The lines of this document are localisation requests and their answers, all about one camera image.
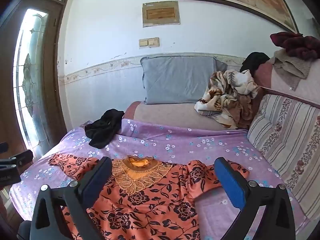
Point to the grey pillow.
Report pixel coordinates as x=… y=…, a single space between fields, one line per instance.
x=175 y=80

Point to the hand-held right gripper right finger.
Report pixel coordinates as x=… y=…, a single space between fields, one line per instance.
x=228 y=180

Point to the black crumpled cloth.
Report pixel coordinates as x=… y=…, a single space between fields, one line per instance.
x=105 y=127

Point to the beige brown floral blanket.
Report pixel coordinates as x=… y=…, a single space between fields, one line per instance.
x=225 y=100

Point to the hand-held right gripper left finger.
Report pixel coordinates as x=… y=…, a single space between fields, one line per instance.
x=96 y=180

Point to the purple floral bedsheet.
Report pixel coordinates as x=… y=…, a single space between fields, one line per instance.
x=175 y=142

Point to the beige wall light switch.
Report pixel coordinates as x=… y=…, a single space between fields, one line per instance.
x=154 y=42
x=144 y=43

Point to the pink sofa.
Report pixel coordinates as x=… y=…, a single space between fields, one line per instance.
x=162 y=115

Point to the black garment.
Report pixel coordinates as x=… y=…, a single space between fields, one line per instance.
x=255 y=60

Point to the beige fleece towel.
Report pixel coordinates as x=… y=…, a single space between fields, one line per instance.
x=287 y=67

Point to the wooden door with stained glass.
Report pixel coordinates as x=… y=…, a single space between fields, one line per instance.
x=10 y=92

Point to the maroon fuzzy cloth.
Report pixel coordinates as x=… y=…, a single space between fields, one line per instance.
x=297 y=45

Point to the orange black floral blouse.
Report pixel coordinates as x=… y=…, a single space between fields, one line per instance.
x=150 y=205

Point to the beige wall panel cover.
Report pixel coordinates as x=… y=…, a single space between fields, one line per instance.
x=160 y=13

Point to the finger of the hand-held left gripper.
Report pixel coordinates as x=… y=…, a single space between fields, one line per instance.
x=20 y=158
x=3 y=147

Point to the striped floral cushion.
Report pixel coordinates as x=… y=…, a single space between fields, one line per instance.
x=287 y=135

